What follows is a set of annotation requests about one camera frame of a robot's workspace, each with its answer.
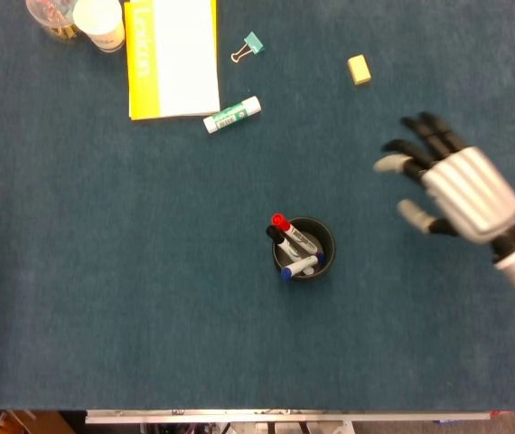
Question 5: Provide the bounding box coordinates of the blue cap whiteboard marker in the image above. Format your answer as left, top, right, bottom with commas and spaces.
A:
280, 252, 327, 282

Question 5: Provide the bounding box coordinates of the yellow white notebook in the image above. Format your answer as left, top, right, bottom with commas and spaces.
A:
123, 0, 221, 122

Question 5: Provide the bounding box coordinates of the white green glue stick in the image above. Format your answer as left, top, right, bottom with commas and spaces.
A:
201, 95, 263, 135

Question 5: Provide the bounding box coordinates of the white paper cup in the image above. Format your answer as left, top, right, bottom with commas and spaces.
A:
72, 0, 126, 54

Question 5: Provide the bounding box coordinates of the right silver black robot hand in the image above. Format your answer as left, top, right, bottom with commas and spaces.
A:
372, 110, 515, 246

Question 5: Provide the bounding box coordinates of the pale yellow eraser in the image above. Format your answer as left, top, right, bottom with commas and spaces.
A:
346, 54, 372, 86

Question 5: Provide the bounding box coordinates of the blue felt table mat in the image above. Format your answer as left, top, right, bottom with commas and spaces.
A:
0, 0, 515, 412

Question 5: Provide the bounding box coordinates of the teal binder clip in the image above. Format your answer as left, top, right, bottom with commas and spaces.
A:
229, 31, 267, 64

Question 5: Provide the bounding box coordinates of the clear jar of clips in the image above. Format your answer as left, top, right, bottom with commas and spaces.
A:
24, 0, 81, 42

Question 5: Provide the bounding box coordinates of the black cap whiteboard marker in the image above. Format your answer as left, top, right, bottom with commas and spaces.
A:
265, 224, 300, 264

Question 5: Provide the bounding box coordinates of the black mesh pen holder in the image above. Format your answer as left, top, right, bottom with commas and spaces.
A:
271, 216, 337, 283

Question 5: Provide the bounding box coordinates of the brown wooden furniture piece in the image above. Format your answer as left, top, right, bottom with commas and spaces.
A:
0, 410, 77, 434

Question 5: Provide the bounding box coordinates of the aluminium table frame rail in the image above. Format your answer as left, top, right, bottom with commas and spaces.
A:
84, 409, 492, 426

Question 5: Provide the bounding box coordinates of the red cap whiteboard marker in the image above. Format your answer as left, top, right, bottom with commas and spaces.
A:
271, 212, 320, 255

